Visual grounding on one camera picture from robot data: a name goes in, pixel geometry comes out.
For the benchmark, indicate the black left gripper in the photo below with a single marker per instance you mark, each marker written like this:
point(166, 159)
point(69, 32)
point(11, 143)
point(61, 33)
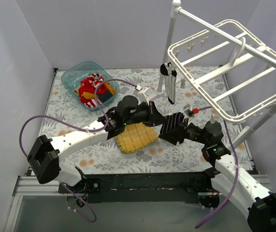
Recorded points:
point(151, 114)

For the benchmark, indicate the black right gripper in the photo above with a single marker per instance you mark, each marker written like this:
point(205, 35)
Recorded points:
point(182, 131)

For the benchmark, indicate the black white striped sock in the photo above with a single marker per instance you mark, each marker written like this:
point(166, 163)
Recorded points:
point(173, 122)

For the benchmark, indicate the mustard yellow sock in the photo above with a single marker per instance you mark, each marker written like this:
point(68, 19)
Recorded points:
point(88, 95)
point(110, 88)

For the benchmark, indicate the red white striped sock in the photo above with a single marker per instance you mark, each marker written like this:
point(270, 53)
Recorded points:
point(95, 79)
point(90, 103)

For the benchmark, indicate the red sock with white pattern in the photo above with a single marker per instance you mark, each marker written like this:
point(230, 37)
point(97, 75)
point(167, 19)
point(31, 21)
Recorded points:
point(84, 86)

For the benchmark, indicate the beige striped sock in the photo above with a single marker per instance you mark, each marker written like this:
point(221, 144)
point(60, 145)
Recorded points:
point(76, 91)

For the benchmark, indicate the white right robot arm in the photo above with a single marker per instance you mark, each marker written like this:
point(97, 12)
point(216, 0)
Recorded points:
point(256, 202)

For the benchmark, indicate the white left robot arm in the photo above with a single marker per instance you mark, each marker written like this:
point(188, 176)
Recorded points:
point(46, 154)

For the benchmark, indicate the white clip sock hanger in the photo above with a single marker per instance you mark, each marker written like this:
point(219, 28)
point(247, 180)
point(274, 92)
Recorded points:
point(265, 87)

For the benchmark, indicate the woven bamboo tray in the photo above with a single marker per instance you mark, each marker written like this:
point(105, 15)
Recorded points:
point(135, 137)

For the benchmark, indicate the teal transparent plastic basin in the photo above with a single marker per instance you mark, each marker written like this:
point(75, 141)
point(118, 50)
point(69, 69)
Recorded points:
point(72, 78)

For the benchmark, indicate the white drying rack stand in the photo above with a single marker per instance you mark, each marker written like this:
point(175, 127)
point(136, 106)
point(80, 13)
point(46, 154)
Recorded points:
point(246, 46)

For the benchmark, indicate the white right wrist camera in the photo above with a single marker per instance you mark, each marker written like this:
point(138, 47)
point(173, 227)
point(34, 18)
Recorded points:
point(189, 111)

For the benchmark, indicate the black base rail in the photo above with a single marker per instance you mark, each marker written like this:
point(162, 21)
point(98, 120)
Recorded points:
point(151, 187)

